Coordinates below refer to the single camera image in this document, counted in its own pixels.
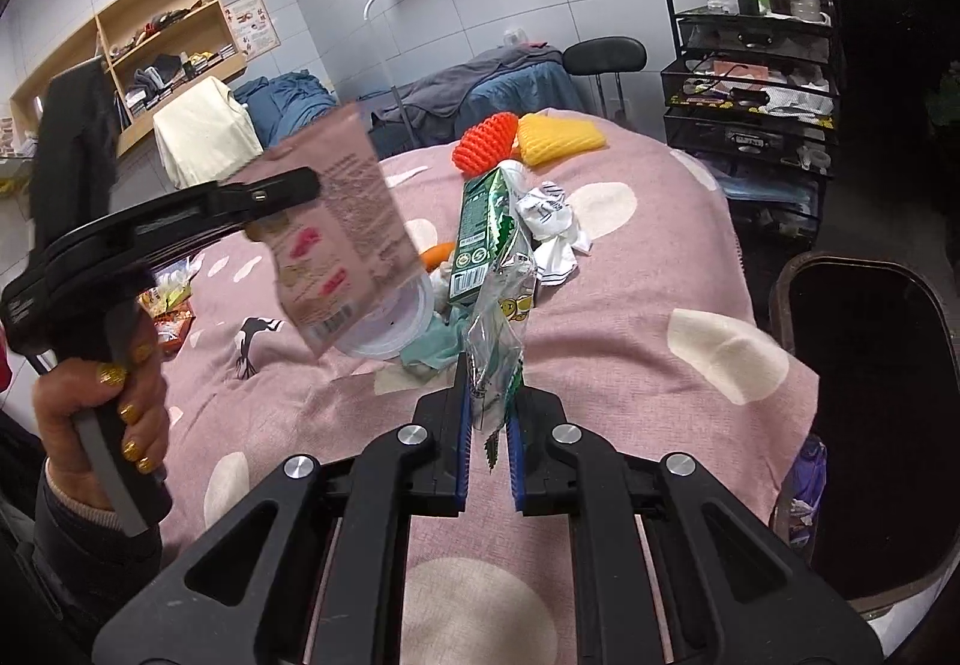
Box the orange snack packet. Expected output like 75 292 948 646
150 294 197 355

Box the cream covered chair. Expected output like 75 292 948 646
152 75 265 190

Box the pink polka-dot blanket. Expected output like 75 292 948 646
146 106 822 665

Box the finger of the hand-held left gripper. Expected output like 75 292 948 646
112 166 323 265

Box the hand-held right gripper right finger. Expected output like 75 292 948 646
504 386 886 665

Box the black chair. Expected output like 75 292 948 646
562 35 647 119

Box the yellow foam fruit net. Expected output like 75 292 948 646
516 112 608 167

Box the dark trash bin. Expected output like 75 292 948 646
769 251 960 617

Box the pink snack packet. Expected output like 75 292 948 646
244 104 425 360

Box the orange foam fruit net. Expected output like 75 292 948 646
454 112 520 177

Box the green carton box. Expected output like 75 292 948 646
448 167 520 303

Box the black mesh cart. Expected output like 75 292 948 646
661 0 839 239

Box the clothes pile on chair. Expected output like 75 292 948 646
360 43 586 157

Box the person's left forearm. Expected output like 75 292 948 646
0 410 164 643

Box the blue cloth heap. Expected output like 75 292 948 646
232 69 338 142

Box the clear green printed wrapper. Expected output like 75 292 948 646
459 215 539 480

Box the wall poster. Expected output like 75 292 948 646
223 0 282 61

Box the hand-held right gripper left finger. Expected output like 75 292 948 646
90 356 475 665

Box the grey towel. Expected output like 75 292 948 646
373 44 563 128

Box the person's left hand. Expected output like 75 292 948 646
31 339 172 510

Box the light blue cloth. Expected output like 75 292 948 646
400 316 470 381

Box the clear plastic lid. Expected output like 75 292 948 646
334 275 436 360

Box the crumpled white plastic bag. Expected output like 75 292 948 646
510 163 593 287

